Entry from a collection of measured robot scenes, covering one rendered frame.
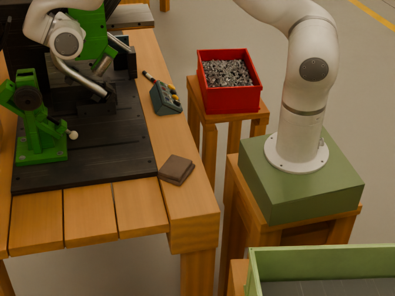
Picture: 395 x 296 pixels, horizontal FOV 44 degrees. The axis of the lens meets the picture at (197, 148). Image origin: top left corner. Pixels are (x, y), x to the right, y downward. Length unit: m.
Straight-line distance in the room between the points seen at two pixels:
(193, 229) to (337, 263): 0.39
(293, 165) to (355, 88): 2.42
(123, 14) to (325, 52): 0.92
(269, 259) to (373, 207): 1.65
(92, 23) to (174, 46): 2.53
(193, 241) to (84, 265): 1.08
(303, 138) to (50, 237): 0.72
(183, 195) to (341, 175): 0.45
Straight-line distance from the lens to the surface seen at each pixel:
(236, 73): 1.97
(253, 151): 1.45
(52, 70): 1.71
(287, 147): 1.38
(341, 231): 1.56
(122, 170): 1.46
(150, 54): 2.06
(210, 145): 1.92
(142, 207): 1.37
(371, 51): 4.38
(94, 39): 1.67
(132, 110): 1.71
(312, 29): 1.19
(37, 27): 1.33
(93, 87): 1.66
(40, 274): 2.41
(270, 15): 1.17
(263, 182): 1.36
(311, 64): 1.14
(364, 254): 1.26
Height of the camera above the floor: 1.85
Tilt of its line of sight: 38 degrees down
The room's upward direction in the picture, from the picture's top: 2 degrees clockwise
